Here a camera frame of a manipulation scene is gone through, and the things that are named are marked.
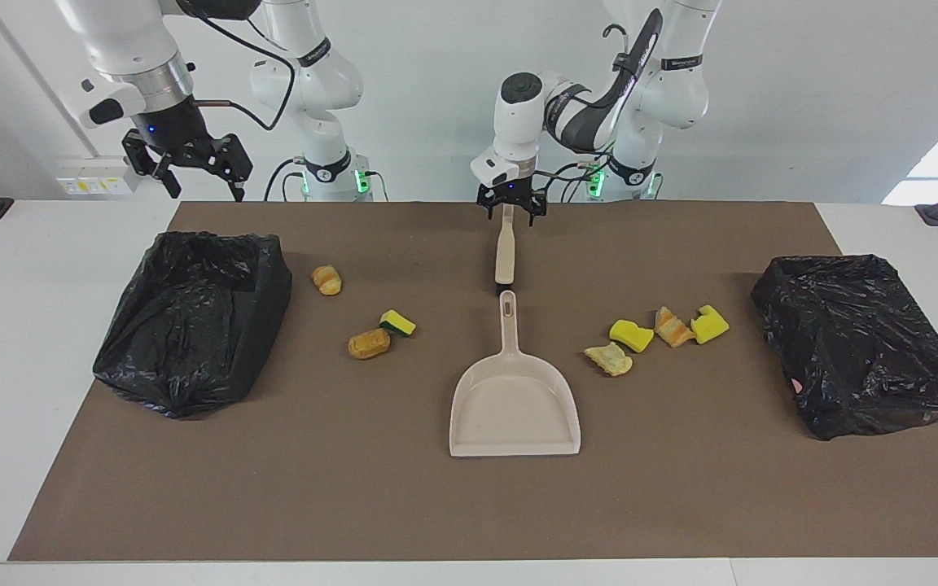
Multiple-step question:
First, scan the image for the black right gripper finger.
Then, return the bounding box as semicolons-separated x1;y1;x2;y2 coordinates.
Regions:
216;132;255;203
122;129;182;201

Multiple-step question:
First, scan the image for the beige plastic dustpan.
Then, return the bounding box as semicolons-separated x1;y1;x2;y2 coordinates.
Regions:
449;290;582;458

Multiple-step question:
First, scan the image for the black bag over pink bin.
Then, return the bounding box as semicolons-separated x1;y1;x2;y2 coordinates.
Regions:
750;254;938;441

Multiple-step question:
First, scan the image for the orange striped bread chunk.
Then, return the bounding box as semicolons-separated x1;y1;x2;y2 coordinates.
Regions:
654;305;697;349

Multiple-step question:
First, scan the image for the black right base cable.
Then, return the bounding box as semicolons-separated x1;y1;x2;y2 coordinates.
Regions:
263;157;307;203

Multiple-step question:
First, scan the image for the pale ridged croissant piece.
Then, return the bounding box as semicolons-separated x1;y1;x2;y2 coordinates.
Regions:
583;341;635;378

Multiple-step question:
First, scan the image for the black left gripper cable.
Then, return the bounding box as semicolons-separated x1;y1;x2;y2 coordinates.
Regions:
599;8;665;111

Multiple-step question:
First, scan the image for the brown table mat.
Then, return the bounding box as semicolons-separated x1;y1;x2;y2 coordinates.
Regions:
7;201;938;562

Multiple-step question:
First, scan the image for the yellow sponge with green backing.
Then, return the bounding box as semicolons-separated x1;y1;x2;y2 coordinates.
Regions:
607;318;656;355
379;309;418;339

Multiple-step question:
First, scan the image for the white wall conduit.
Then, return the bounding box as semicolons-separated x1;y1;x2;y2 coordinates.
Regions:
0;0;103;160

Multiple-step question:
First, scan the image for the white wall socket box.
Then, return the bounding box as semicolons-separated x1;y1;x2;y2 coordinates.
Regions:
55;157;140;197

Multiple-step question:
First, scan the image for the black bag lined bin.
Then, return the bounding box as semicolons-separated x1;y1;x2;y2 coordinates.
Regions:
92;230;293;420

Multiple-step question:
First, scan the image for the beige brush with black bristles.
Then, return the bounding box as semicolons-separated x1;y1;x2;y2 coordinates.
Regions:
493;203;517;295

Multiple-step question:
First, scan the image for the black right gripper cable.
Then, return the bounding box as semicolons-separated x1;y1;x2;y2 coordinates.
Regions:
161;0;297;133

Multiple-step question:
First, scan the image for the notched yellow sponge piece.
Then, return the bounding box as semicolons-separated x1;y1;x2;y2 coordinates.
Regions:
690;304;731;346

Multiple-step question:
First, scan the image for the brown bread roll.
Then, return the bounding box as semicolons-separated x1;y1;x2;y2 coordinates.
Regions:
347;328;392;361

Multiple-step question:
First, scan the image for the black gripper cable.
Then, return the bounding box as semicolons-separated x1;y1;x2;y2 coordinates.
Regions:
161;0;297;133
599;8;665;111

